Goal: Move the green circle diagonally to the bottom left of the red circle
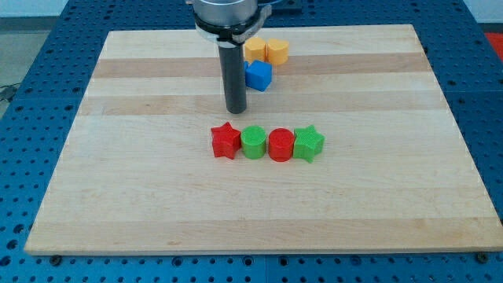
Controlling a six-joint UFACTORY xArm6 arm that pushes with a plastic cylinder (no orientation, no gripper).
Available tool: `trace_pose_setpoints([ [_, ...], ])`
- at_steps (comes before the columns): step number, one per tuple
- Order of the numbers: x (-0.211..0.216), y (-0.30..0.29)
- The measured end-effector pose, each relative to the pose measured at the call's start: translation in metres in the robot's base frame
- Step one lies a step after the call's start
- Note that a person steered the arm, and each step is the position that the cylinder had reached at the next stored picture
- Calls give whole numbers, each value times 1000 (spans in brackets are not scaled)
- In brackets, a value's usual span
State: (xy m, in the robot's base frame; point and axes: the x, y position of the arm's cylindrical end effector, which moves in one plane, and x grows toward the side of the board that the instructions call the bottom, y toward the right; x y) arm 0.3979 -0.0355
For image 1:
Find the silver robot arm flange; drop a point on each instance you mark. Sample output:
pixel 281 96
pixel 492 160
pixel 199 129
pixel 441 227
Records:
pixel 229 21

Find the green cylinder block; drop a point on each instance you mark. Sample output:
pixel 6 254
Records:
pixel 253 142

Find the red star block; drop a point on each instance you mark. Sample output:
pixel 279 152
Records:
pixel 225 141

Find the red cylinder block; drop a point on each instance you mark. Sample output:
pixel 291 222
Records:
pixel 281 142

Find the green star block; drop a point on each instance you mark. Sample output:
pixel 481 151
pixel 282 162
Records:
pixel 308 143

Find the blue cube block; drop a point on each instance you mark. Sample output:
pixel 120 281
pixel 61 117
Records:
pixel 259 75

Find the blue block behind rod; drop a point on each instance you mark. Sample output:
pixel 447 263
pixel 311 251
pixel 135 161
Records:
pixel 246 66

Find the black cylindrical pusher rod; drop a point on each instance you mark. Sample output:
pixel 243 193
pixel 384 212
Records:
pixel 233 76

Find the yellow hexagon block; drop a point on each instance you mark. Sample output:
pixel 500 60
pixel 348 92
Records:
pixel 255 49

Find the yellow heart block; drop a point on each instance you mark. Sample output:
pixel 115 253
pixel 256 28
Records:
pixel 277 51

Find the wooden board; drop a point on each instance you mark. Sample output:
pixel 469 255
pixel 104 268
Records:
pixel 137 174

